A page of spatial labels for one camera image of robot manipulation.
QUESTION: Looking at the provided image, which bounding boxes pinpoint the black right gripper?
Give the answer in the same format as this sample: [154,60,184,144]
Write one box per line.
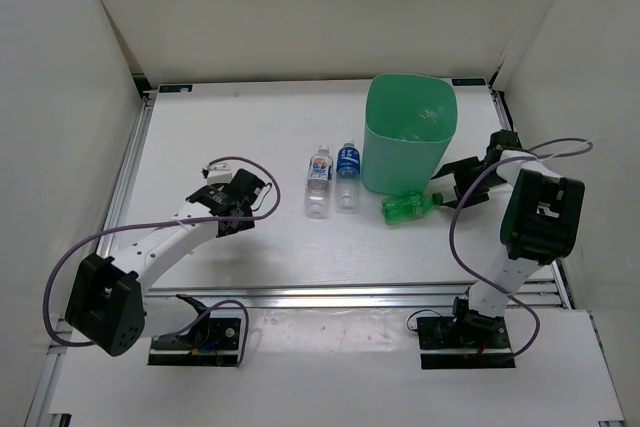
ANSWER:
[436,156,508,210]

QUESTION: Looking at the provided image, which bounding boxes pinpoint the green plastic bottle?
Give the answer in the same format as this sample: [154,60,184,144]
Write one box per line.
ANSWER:
[381,192,444,224]

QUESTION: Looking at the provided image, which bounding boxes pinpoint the green plastic bin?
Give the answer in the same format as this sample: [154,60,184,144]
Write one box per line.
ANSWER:
[361,73,458,195]

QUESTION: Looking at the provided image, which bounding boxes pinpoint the aluminium left table rail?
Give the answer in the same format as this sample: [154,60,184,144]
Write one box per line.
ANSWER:
[102,89,157,230]

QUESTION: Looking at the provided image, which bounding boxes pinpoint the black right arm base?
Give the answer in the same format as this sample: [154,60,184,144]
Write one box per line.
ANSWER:
[405,309,516,370]

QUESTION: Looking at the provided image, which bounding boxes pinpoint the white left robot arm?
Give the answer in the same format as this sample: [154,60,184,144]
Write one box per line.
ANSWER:
[64,169,267,357]

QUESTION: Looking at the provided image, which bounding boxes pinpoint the aluminium right table rail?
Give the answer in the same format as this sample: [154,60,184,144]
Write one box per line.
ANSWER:
[490,87,575,309]

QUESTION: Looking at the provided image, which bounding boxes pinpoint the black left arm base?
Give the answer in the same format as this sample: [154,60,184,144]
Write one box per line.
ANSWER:
[144,294,250,368]

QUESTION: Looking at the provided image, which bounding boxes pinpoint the clear plastic bottle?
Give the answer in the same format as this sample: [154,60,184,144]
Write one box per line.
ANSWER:
[396,106,448,142]

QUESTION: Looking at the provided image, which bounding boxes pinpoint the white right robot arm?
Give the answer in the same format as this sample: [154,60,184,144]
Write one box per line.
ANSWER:
[434,130,585,347]

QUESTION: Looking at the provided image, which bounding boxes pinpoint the blue label clear bottle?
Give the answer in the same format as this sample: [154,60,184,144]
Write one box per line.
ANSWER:
[336,140,361,213]

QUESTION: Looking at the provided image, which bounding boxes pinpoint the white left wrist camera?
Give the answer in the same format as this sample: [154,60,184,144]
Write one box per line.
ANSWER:
[202,162,233,186]

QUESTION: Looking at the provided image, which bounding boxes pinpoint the white orange label clear bottle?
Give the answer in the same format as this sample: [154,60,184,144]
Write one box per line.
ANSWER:
[305,145,334,219]

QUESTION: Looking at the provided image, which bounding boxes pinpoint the aluminium table rail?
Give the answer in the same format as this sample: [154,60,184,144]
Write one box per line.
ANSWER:
[102,89,157,230]
[94,285,561,309]
[490,87,575,309]

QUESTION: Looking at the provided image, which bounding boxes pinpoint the aluminium front table rail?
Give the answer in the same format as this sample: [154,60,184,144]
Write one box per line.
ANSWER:
[94,285,561,309]

